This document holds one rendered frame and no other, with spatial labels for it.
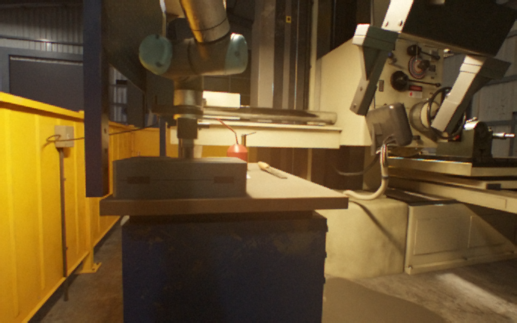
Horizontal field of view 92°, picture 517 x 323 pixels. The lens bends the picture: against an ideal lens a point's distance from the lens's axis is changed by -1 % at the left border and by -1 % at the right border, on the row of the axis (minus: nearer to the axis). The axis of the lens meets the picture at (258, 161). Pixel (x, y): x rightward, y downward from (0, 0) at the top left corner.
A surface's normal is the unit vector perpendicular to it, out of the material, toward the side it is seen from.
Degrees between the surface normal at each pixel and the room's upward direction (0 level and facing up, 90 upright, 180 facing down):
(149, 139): 90
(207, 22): 134
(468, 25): 113
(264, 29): 90
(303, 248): 90
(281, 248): 90
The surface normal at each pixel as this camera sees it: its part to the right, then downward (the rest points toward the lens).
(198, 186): 0.21, 0.07
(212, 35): 0.26, 0.75
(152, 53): -0.25, 0.06
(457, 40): 0.07, 0.46
